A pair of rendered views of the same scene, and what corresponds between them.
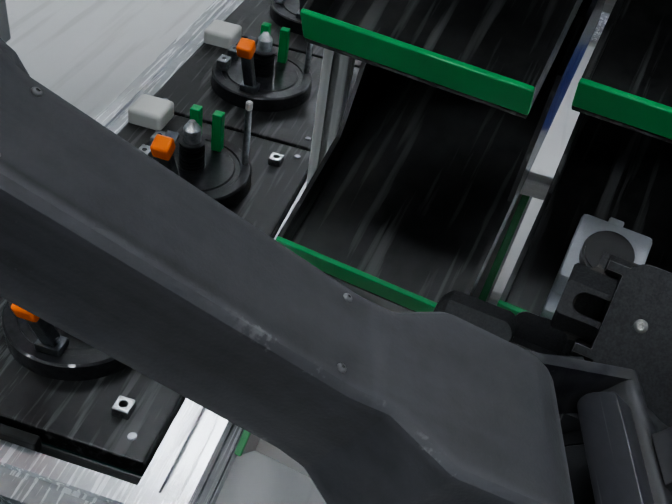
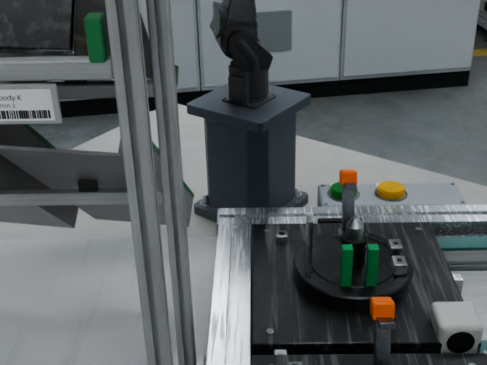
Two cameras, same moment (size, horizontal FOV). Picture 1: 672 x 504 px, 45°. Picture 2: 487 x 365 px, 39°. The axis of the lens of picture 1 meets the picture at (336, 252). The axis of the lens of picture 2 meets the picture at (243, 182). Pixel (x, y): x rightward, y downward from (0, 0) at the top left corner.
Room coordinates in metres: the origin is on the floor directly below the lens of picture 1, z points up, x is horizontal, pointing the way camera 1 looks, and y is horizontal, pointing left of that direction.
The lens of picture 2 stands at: (1.16, 0.01, 1.46)
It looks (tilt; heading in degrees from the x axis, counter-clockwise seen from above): 28 degrees down; 172
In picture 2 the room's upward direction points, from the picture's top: 1 degrees counter-clockwise
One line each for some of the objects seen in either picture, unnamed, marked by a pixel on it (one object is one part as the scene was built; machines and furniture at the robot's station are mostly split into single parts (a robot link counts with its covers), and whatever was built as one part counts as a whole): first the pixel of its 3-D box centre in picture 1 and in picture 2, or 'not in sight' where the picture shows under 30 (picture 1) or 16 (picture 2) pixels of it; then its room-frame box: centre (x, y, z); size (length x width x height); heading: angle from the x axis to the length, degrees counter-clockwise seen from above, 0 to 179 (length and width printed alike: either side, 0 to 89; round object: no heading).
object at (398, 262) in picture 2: not in sight; (398, 265); (0.55, 0.27, 1.00); 0.02 x 0.01 x 0.02; 171
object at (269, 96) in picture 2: not in sight; (248, 81); (0.15, 0.16, 1.09); 0.07 x 0.07 x 0.06; 45
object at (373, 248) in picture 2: not in sight; (371, 265); (0.56, 0.23, 1.01); 0.01 x 0.01 x 0.05; 81
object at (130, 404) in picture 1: (123, 407); (281, 236); (0.43, 0.16, 0.97); 0.02 x 0.02 x 0.01; 81
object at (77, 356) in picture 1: (82, 316); (352, 268); (0.52, 0.23, 0.98); 0.14 x 0.14 x 0.02
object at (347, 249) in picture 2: not in sight; (346, 265); (0.56, 0.20, 1.01); 0.01 x 0.01 x 0.05; 81
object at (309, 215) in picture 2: not in sight; (309, 245); (0.54, 0.17, 1.03); 0.01 x 0.01 x 0.08
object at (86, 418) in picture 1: (84, 330); (351, 281); (0.52, 0.23, 0.96); 0.24 x 0.24 x 0.02; 81
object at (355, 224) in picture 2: not in sight; (354, 227); (0.52, 0.23, 1.04); 0.02 x 0.02 x 0.03
